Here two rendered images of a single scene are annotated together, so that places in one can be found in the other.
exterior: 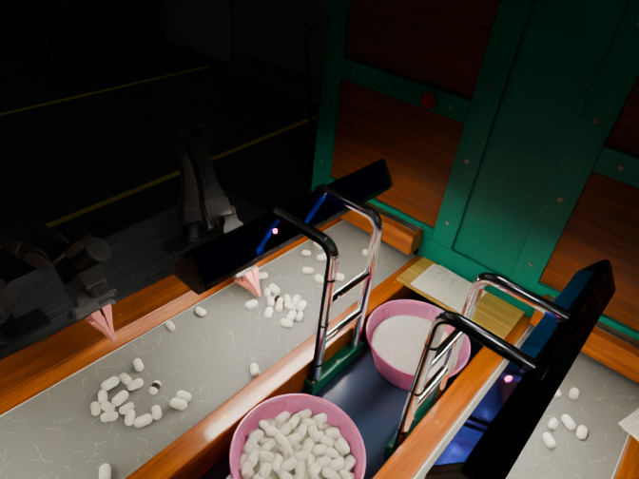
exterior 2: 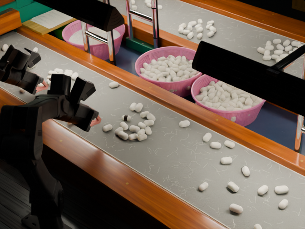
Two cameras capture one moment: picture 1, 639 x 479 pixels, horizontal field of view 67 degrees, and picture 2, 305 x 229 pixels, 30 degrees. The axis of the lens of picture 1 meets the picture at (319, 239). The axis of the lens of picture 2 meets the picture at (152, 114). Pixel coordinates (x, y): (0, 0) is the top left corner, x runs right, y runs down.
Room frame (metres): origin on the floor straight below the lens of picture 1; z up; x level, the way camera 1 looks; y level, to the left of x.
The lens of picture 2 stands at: (0.31, 1.83, 1.85)
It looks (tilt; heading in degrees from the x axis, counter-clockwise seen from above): 35 degrees down; 279
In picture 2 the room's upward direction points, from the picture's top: 4 degrees counter-clockwise
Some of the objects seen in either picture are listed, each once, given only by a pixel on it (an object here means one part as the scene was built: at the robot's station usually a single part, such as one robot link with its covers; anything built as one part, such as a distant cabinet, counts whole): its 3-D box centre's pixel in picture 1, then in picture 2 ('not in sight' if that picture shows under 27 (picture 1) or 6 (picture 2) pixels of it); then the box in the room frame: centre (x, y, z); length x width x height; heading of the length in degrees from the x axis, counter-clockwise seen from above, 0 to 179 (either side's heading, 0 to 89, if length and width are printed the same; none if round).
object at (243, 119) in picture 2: not in sight; (229, 100); (0.30, 0.16, 0.72); 0.27 x 0.27 x 0.10
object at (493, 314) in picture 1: (458, 296); (61, 16); (1.04, -0.41, 0.77); 0.33 x 0.15 x 0.01; 52
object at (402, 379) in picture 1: (414, 348); (95, 40); (0.86, -0.28, 0.72); 0.27 x 0.27 x 0.10
